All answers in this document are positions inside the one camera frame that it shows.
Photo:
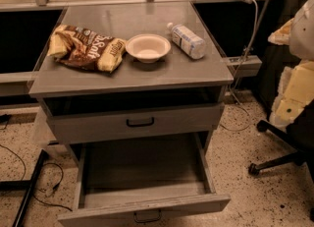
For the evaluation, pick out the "grey drawer cabinet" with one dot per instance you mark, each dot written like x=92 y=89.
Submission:
x=175 y=80

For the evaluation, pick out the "grey drawer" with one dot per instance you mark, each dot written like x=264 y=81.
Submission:
x=138 y=123
x=141 y=181

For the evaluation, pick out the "clear plastic water bottle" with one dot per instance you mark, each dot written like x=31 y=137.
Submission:
x=190 y=43

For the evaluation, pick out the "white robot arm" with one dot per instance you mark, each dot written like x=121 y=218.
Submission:
x=296 y=86

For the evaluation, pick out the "white paper bowl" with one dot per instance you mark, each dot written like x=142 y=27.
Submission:
x=148 y=48

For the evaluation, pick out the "brown yellow snack bag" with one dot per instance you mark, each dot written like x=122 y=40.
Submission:
x=86 y=49

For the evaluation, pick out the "black floor stand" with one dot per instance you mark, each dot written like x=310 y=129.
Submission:
x=27 y=186

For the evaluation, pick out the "grey top drawer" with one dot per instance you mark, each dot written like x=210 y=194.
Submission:
x=138 y=123

